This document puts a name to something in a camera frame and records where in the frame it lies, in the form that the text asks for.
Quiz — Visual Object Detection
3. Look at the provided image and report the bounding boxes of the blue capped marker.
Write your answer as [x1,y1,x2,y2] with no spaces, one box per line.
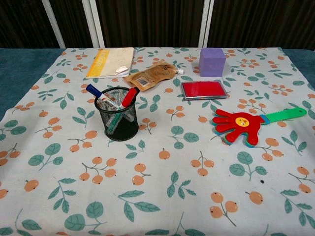
[86,84,120,109]

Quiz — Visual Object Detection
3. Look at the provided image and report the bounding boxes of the red capped marker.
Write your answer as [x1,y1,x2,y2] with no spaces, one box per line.
[119,88,138,110]

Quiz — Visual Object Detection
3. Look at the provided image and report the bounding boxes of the black mesh pen holder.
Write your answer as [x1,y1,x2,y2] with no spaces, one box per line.
[94,86,140,142]

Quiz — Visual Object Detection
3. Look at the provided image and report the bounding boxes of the brown spouted pouch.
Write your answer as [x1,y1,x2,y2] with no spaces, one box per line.
[123,62,185,92]

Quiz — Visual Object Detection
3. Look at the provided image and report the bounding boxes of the red ink pad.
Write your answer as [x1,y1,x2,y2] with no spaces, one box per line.
[181,80,228,101]

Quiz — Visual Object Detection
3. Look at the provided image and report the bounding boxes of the fruit and leaf print tablecloth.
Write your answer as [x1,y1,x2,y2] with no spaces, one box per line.
[0,46,315,236]

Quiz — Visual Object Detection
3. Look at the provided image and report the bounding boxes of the yellow and white notebook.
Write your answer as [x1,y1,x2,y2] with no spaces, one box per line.
[85,47,135,79]

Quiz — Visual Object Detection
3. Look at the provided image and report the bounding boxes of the purple foam cube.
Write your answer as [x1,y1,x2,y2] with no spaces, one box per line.
[198,48,226,78]

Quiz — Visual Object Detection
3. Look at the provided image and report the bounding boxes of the red hand clapper toy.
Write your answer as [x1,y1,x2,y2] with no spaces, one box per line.
[212,107,308,148]

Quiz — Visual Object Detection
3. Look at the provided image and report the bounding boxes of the white frame post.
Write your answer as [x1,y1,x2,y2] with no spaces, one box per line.
[41,0,66,49]
[82,0,105,48]
[197,0,214,48]

